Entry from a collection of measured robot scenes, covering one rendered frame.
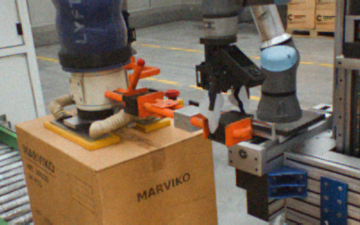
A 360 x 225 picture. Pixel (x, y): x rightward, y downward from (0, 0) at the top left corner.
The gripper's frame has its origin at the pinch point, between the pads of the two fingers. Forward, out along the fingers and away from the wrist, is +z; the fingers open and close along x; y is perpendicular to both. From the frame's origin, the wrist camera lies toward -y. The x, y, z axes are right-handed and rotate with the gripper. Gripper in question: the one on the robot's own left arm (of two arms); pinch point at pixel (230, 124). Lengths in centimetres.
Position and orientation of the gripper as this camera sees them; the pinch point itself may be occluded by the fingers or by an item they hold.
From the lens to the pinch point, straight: 110.6
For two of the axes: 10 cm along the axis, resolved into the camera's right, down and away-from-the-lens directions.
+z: 0.7, 9.6, 2.9
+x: -7.8, 2.3, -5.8
